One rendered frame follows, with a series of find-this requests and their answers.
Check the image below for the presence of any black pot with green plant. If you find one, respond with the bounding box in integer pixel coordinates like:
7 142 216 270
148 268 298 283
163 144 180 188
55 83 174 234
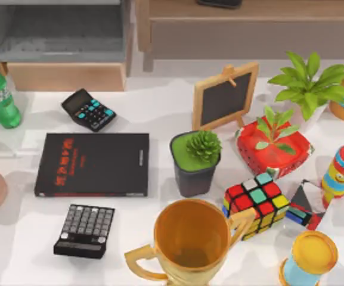
169 129 222 198

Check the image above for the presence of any framed blackboard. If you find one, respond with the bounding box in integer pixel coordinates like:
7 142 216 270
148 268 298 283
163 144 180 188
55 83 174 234
191 61 259 131

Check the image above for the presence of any black book with red print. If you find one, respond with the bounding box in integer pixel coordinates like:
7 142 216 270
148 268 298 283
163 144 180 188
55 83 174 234
34 132 150 198

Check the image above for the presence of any black calculator with cyan keys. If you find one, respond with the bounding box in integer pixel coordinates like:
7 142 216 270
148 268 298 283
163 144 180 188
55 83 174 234
61 88 117 133

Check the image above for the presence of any gold trophy cup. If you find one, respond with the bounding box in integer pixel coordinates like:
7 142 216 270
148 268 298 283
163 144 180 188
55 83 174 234
124 198 258 286

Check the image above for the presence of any red pot with green plant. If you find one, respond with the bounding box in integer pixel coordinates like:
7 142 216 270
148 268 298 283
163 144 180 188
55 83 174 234
235 105 315 180

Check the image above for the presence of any multicoloured puzzle cube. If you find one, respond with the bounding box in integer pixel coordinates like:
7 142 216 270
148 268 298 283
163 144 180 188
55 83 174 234
221 172 291 241

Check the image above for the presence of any black calculator with grey keys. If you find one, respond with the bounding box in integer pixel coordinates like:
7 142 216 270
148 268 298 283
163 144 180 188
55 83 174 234
53 203 116 260

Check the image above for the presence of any pale wooden drawer front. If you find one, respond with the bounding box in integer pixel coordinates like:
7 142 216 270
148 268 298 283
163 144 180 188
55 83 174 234
7 61 128 92

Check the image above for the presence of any wooden shelf cabinet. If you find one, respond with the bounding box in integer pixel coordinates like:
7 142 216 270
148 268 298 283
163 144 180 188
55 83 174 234
135 0 344 73

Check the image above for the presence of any white pot with leafy plant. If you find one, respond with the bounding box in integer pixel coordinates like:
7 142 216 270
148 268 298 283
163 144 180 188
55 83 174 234
267 52 344 134

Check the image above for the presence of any black object on shelf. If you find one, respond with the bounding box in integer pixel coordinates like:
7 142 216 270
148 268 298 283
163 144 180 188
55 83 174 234
196 0 243 10

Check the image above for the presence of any mirrored puzzle cube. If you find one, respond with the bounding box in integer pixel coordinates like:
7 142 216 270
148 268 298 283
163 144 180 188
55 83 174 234
286 179 331 232

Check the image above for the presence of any striped can with red lid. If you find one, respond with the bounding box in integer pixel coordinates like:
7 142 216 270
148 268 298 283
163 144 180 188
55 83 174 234
321 145 344 209

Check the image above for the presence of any blue can with yellow lid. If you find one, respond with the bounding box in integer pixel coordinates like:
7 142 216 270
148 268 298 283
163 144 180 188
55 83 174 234
278 231 339 286

